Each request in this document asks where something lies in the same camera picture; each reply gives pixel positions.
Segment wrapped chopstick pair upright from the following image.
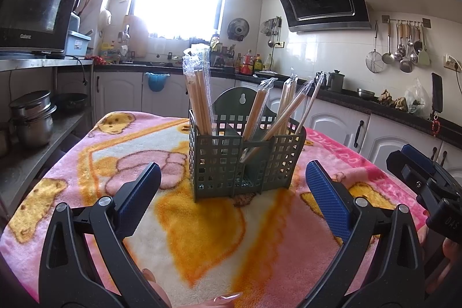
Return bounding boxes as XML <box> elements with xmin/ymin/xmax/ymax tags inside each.
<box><xmin>277</xmin><ymin>72</ymin><xmax>298</xmax><ymax>118</ymax></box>

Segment person's right hand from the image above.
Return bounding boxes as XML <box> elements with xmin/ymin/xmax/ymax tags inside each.
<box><xmin>426</xmin><ymin>238</ymin><xmax>461</xmax><ymax>294</ymax></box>

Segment steel kettle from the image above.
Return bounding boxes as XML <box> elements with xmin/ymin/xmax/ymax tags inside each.
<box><xmin>327</xmin><ymin>70</ymin><xmax>344</xmax><ymax>93</ymax></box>

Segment black wok pan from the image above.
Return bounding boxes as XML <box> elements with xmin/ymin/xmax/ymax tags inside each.
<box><xmin>53</xmin><ymin>93</ymin><xmax>88</xmax><ymax>113</ymax></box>

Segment blue plastic storage box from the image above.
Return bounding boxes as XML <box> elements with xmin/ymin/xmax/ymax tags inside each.
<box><xmin>64</xmin><ymin>31</ymin><xmax>91</xmax><ymax>57</ymax></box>

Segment dark green utensil basket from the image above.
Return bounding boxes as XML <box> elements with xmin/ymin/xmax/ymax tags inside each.
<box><xmin>189</xmin><ymin>87</ymin><xmax>306</xmax><ymax>201</ymax></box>

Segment wrapped chopstick pair leaning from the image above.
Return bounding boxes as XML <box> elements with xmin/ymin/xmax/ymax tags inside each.
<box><xmin>258</xmin><ymin>80</ymin><xmax>316</xmax><ymax>142</ymax></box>

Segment pink cartoon bear blanket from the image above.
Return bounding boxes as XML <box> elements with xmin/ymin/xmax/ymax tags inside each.
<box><xmin>1</xmin><ymin>113</ymin><xmax>425</xmax><ymax>307</ymax></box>

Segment chopstick pair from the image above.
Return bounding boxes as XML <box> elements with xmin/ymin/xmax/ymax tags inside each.
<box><xmin>295</xmin><ymin>71</ymin><xmax>327</xmax><ymax>135</ymax></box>
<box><xmin>258</xmin><ymin>80</ymin><xmax>316</xmax><ymax>142</ymax></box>
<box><xmin>242</xmin><ymin>77</ymin><xmax>277</xmax><ymax>141</ymax></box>
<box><xmin>277</xmin><ymin>72</ymin><xmax>298</xmax><ymax>118</ymax></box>

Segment person's left hand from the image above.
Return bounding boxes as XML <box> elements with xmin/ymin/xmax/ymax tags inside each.
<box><xmin>141</xmin><ymin>267</ymin><xmax>244</xmax><ymax>308</ymax></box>

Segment hanging steel ladle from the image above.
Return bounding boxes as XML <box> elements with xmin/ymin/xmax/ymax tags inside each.
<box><xmin>381</xmin><ymin>21</ymin><xmax>394</xmax><ymax>65</ymax></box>

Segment wall mounted small fan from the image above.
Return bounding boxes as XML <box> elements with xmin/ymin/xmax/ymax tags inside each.
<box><xmin>227</xmin><ymin>18</ymin><xmax>250</xmax><ymax>41</ymax></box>

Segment steel stacked pots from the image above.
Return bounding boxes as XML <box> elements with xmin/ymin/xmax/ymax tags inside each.
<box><xmin>10</xmin><ymin>91</ymin><xmax>57</xmax><ymax>148</ymax></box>

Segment hanging wire skimmer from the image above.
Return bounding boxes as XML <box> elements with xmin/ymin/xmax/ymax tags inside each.
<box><xmin>365</xmin><ymin>21</ymin><xmax>385</xmax><ymax>74</ymax></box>

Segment black microwave oven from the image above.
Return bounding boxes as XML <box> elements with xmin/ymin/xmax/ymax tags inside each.
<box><xmin>0</xmin><ymin>0</ymin><xmax>75</xmax><ymax>54</ymax></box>

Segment wrapped thick chopstick bundle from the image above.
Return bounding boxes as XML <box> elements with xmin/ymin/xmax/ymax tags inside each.
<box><xmin>182</xmin><ymin>44</ymin><xmax>214</xmax><ymax>136</ymax></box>

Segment blue hanging bin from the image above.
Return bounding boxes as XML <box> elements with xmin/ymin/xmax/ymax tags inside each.
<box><xmin>145</xmin><ymin>73</ymin><xmax>170</xmax><ymax>92</ymax></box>

